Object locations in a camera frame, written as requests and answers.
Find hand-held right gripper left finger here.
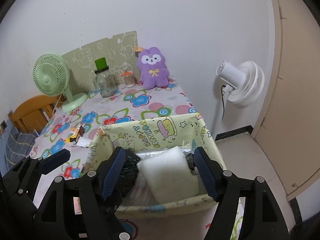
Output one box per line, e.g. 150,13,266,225
32,146,133,240

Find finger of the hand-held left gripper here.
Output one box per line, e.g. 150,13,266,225
15,148,71,198
0,156,32,193

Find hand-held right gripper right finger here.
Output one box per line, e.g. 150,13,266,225
194,146,290,240

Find yellow cartoon tissue packet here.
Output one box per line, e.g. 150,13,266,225
65,126,85,144

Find white foam pad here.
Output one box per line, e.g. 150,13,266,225
136,145,200,203

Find yellow cartoon print storage box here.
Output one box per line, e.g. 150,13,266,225
82,113,228,213

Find blue plaid bedding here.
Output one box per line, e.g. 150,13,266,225
0,126,38,178

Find wooden chair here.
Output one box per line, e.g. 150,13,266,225
7,95,64,134

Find floral tablecloth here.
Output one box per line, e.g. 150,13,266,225
29,76,247,240

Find green desk fan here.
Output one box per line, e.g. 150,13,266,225
33,53,88,113

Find glass jar with green lid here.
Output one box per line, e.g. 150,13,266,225
94,58,117,98

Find small jar with orange lid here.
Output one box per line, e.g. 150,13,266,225
120,70,135,88

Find white standing fan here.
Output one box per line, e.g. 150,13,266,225
215,60,265,140

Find purple plush bunny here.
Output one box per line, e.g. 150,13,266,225
134,45,170,90

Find green printed cardboard sheet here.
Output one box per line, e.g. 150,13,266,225
62,31,138,92

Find beige door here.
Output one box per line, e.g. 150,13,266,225
250,0,320,203

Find beige fan cord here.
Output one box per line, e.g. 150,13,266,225
51,94,64,112

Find black fan cable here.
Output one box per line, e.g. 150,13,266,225
220,84,227,119

